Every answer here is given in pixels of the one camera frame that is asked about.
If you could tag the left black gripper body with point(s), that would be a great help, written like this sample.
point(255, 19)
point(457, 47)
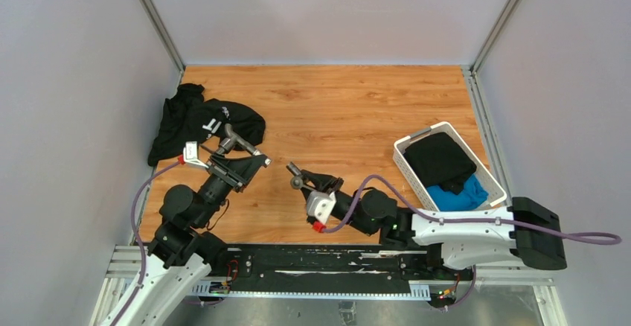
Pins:
point(224, 173)

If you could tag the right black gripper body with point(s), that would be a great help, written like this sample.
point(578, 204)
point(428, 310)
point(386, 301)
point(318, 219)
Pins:
point(339, 196)

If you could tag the grey tee pipe fitting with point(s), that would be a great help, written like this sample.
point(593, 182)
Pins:
point(265, 159)

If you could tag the grey faucet with lever handle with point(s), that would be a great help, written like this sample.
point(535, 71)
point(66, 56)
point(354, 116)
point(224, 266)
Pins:
point(232, 140)

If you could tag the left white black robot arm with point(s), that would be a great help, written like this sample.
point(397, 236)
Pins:
point(184, 250)

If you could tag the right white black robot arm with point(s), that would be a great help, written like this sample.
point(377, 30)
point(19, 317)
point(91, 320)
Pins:
point(525, 230)

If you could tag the black cloth with white print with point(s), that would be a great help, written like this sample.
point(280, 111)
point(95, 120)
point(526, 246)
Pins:
point(187, 116)

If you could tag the black cloth in basket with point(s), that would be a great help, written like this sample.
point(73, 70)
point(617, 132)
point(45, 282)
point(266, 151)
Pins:
point(438, 160)

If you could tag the white plastic basket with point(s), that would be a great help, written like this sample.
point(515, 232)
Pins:
point(497, 194)

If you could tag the blue cloth in basket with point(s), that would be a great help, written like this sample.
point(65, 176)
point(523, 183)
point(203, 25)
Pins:
point(471, 197)

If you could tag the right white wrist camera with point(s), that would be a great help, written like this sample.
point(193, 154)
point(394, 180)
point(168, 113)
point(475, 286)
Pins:
point(320, 205)

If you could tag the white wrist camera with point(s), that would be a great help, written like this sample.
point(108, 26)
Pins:
point(320, 205)
point(190, 155)

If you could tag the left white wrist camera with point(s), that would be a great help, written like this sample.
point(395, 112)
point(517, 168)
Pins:
point(190, 155)

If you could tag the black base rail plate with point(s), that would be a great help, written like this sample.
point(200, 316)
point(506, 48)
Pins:
point(318, 270)

